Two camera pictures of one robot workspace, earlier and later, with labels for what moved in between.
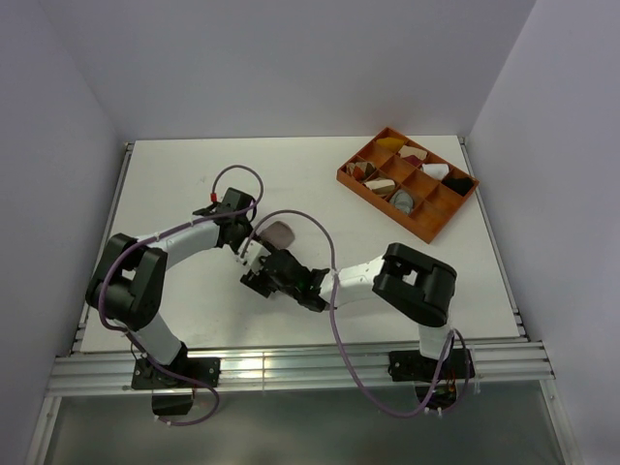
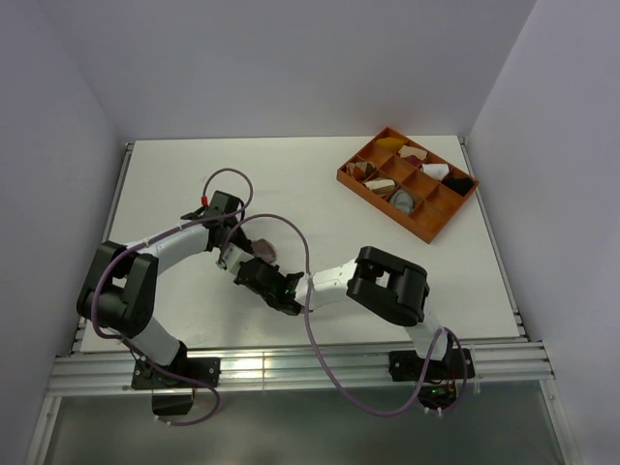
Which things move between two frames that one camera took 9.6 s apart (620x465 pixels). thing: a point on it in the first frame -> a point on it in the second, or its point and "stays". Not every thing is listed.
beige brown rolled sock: x=381 y=186 stays
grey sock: x=402 y=201 stays
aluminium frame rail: x=108 y=373 stays
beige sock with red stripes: x=278 y=233 -> x=264 y=250
